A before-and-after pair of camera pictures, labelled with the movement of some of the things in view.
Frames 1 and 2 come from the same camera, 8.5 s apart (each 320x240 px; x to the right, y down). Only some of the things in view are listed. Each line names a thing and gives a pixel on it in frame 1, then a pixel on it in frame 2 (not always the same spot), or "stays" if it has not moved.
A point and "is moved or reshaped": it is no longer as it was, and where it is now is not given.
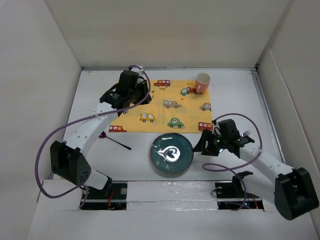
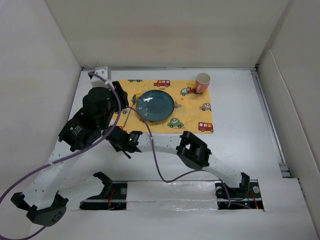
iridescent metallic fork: (247, 133) -> (129, 114)
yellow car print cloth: (174, 106) stays
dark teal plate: (172, 153) -> (155, 105)
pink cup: (202, 82) stays
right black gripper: (200, 146) -> (117, 147)
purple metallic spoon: (103, 135) is moved or reshaped
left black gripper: (142, 84) -> (122, 95)
